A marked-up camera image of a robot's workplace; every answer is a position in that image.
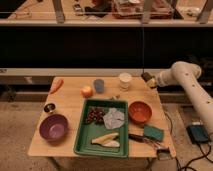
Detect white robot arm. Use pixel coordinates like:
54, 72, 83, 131
141, 61, 213, 135

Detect white paper cup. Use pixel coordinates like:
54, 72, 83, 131
119, 72, 132, 91

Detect blue-grey cup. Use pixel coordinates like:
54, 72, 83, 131
93, 79, 104, 93

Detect small metal cup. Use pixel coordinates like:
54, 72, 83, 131
44, 103, 56, 113

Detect orange bowl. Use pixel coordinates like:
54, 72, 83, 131
128, 101, 152, 124

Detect green sponge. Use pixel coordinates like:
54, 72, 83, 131
144, 125, 164, 142

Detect wooden table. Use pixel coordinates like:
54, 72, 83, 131
27, 76, 177, 171

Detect crumpled grey cloth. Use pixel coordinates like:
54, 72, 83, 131
103, 108, 125, 129

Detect orange apple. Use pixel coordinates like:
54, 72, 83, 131
81, 86, 93, 98

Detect bunch of dark grapes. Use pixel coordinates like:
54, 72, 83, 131
86, 107, 105, 124

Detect green plastic tray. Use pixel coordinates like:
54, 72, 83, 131
74, 99, 129, 158

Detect black foot pedal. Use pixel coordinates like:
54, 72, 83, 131
186, 125, 211, 144

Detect peeled banana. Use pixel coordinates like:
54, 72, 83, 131
91, 132, 120, 148

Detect orange carrot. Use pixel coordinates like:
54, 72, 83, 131
49, 79, 64, 94

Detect purple bowl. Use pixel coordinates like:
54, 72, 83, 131
39, 114, 68, 142

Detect black-handled brush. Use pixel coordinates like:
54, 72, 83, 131
128, 134, 171, 160

